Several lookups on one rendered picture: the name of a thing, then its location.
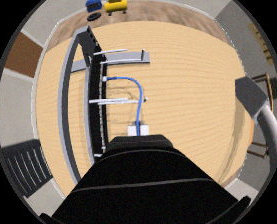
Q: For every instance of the black metal rack frame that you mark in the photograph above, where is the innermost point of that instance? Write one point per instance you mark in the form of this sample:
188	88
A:
96	125

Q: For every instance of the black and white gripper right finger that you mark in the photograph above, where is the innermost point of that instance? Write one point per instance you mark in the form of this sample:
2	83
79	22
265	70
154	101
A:
143	129

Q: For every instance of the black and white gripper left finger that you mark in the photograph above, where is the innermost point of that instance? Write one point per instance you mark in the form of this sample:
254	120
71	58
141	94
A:
132	129

